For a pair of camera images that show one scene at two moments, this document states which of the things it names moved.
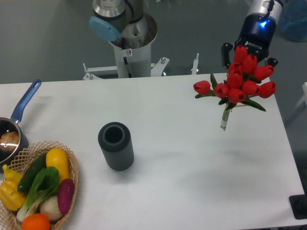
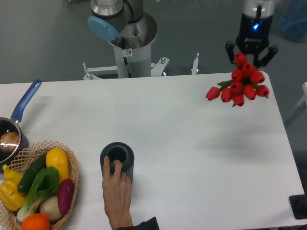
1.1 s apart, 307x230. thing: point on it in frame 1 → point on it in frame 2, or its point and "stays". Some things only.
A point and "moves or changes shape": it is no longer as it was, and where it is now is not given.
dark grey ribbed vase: x=115 y=139 moves or changes shape
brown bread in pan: x=9 y=141 stays
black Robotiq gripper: x=257 y=32 → x=253 y=37
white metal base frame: x=156 y=67 stays
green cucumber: x=31 y=171 stays
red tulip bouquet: x=245 y=80 moves or changes shape
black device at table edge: x=298 y=203 stays
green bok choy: x=48 y=184 stays
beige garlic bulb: x=49 y=206 stays
